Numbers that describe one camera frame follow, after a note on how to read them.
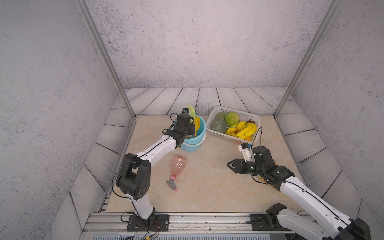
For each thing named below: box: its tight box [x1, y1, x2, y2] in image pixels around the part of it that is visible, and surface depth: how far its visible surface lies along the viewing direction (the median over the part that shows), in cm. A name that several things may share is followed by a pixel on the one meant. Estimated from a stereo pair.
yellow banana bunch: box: [225, 121, 258, 140], surface depth 101 cm
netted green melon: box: [210, 118, 228, 134], surface depth 103 cm
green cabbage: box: [224, 111, 240, 127], surface depth 104 cm
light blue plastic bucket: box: [180, 117, 207, 152], surface depth 93 cm
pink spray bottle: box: [165, 154, 187, 193], surface depth 89 cm
